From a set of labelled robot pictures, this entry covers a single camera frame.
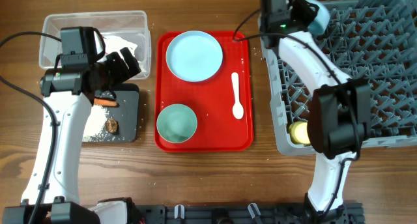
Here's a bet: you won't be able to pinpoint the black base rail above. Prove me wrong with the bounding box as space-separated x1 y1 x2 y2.
130 203 364 224

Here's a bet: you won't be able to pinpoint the white rice grains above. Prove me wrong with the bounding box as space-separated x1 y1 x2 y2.
83 105 110 142

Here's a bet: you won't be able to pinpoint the red serving tray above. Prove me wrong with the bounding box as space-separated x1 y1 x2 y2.
154 31 254 152

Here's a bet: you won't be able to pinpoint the brown food scrap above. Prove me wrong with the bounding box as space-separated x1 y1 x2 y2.
105 118 119 134

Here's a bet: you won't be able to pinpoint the clear plastic bin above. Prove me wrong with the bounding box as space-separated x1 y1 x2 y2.
42 10 152 80

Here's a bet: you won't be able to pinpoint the green bowl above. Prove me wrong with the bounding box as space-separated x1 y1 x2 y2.
156 104 198 144

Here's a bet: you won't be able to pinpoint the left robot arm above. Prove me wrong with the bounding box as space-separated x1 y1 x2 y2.
1 27 145 224

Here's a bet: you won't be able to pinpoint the large light blue plate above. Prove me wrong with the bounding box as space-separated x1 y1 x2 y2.
165 31 223 82

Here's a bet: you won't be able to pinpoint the right black cable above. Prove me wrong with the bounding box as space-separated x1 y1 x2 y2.
231 8 361 218

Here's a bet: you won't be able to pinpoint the orange carrot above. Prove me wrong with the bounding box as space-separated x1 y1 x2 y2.
94 98 118 107

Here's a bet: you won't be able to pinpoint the yellow plastic cup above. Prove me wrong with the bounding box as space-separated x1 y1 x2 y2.
288 121 310 145

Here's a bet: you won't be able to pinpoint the white paper waste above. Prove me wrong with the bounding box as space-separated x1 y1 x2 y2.
104 35 146 73

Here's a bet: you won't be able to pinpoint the grey dishwasher rack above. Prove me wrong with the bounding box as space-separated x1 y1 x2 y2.
263 0 416 156

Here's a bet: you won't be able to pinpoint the black waste tray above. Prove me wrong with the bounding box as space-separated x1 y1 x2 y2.
84 83 140 143

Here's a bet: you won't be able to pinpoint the small light blue bowl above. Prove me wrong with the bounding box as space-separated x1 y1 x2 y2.
306 0 330 35

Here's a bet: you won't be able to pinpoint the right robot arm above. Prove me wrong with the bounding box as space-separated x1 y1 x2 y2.
259 0 371 223

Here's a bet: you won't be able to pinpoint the white plastic spoon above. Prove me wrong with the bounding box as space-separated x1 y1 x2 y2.
231 72 244 119

